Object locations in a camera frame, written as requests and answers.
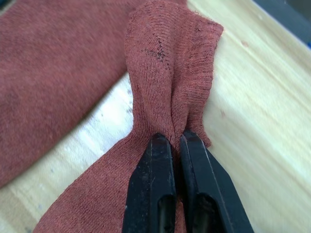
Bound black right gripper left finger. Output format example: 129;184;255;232
121;132;180;233

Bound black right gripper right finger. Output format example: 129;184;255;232
179;130;255;233

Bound rust red knitted sock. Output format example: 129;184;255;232
0;0;137;189
33;0;225;233

